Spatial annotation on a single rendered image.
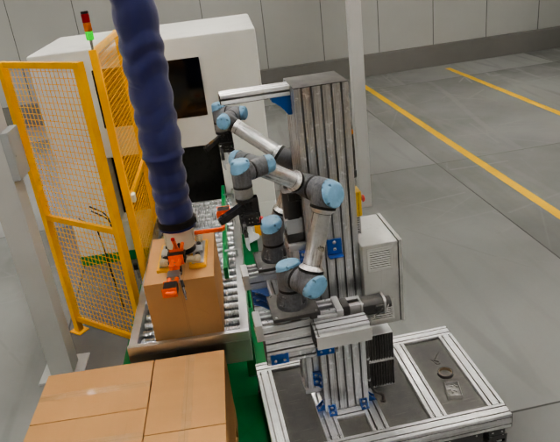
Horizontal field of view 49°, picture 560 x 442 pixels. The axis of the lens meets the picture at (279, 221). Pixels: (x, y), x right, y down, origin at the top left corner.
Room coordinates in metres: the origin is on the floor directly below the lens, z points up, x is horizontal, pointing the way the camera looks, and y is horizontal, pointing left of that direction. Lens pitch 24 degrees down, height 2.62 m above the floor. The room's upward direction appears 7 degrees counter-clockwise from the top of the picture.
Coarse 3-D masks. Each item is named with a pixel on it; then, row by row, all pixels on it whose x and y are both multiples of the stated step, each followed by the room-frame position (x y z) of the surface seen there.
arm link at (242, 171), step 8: (232, 160) 2.25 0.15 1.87; (240, 160) 2.24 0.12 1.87; (248, 160) 2.24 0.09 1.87; (232, 168) 2.22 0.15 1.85; (240, 168) 2.21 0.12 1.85; (248, 168) 2.23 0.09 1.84; (232, 176) 2.23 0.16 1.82; (240, 176) 2.21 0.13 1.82; (248, 176) 2.22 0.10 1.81; (240, 184) 2.21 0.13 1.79; (248, 184) 2.22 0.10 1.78
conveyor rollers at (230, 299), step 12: (192, 204) 5.16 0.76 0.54; (204, 204) 5.15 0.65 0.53; (216, 204) 5.08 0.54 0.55; (228, 204) 5.08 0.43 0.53; (204, 216) 4.89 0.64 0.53; (216, 216) 4.82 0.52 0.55; (204, 228) 4.62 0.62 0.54; (228, 228) 4.55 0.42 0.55; (216, 240) 4.36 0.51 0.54; (228, 240) 4.35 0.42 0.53; (228, 252) 4.17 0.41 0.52; (228, 288) 3.63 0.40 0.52; (228, 300) 3.46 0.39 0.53; (228, 312) 3.29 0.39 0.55; (228, 324) 3.18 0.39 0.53; (144, 336) 3.16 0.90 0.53
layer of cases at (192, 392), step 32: (64, 384) 2.77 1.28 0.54; (96, 384) 2.74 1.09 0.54; (128, 384) 2.70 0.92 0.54; (160, 384) 2.67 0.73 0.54; (192, 384) 2.64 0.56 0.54; (224, 384) 2.61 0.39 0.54; (64, 416) 2.51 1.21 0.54; (96, 416) 2.48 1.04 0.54; (128, 416) 2.45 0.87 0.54; (160, 416) 2.42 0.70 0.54; (192, 416) 2.40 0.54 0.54; (224, 416) 2.37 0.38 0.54
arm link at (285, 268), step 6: (288, 258) 2.56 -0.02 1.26; (294, 258) 2.55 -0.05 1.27; (276, 264) 2.53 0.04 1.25; (282, 264) 2.50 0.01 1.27; (288, 264) 2.49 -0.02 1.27; (294, 264) 2.48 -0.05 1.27; (276, 270) 2.50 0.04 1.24; (282, 270) 2.47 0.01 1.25; (288, 270) 2.46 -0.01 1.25; (294, 270) 2.45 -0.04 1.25; (282, 276) 2.47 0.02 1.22; (288, 276) 2.44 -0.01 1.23; (282, 282) 2.47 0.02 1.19; (288, 282) 2.43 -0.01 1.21; (282, 288) 2.48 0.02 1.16; (288, 288) 2.46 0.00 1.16
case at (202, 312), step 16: (160, 240) 3.60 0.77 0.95; (208, 256) 3.30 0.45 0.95; (192, 272) 3.12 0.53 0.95; (208, 272) 3.10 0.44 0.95; (144, 288) 3.04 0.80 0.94; (160, 288) 3.04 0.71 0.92; (192, 288) 3.05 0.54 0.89; (208, 288) 3.05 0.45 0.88; (160, 304) 3.04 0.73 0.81; (176, 304) 3.04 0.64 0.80; (192, 304) 3.05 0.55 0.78; (208, 304) 3.05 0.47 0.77; (160, 320) 3.04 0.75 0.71; (176, 320) 3.04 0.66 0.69; (192, 320) 3.05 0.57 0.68; (208, 320) 3.05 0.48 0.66; (160, 336) 3.04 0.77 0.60; (176, 336) 3.04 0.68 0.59
